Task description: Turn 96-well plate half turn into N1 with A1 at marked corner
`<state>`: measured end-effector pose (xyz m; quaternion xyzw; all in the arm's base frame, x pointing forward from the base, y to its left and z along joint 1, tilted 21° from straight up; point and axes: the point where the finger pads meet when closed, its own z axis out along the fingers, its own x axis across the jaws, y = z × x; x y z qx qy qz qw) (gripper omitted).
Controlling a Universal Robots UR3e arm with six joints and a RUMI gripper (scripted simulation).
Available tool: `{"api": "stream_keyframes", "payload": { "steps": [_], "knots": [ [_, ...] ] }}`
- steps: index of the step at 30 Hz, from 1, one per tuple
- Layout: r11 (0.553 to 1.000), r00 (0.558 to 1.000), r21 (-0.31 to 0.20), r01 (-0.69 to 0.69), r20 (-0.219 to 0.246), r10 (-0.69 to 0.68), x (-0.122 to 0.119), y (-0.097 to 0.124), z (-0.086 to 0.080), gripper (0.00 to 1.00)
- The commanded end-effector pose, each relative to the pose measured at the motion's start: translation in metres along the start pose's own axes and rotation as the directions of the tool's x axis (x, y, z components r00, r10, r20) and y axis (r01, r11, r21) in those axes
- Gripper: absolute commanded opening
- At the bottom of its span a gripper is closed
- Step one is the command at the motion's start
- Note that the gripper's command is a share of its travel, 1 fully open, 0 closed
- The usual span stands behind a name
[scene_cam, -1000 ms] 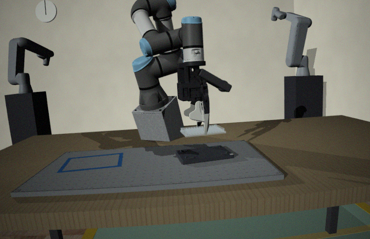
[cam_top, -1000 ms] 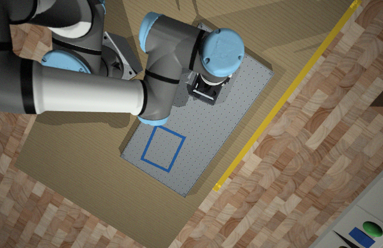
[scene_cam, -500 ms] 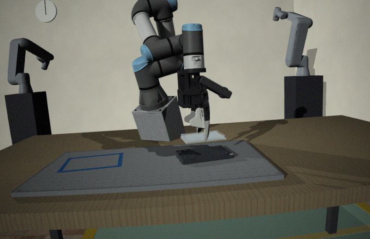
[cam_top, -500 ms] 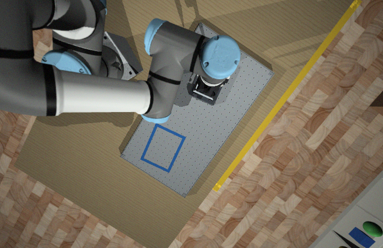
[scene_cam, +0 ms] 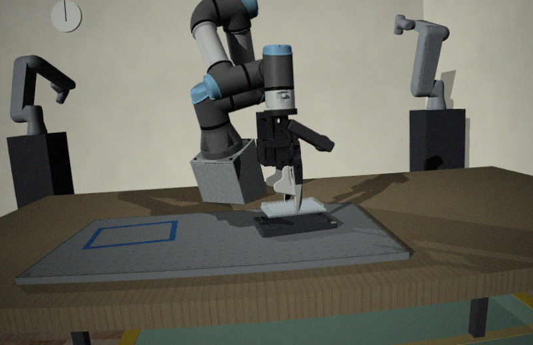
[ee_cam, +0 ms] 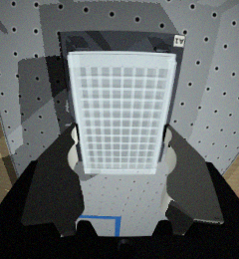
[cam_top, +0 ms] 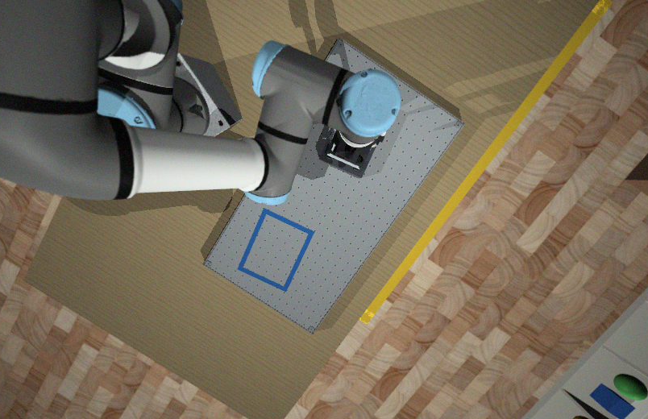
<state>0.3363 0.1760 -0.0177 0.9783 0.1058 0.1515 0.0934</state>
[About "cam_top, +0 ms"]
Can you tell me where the blue tape outline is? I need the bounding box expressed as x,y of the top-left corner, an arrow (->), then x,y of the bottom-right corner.
238,209 -> 314,292

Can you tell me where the dark grey rectangular frame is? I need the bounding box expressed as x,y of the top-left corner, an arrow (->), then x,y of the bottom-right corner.
319,128 -> 376,178

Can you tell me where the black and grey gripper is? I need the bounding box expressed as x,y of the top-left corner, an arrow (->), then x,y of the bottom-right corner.
327,130 -> 385,168

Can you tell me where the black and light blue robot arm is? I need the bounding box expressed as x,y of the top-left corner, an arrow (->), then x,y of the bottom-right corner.
0,0 -> 401,205

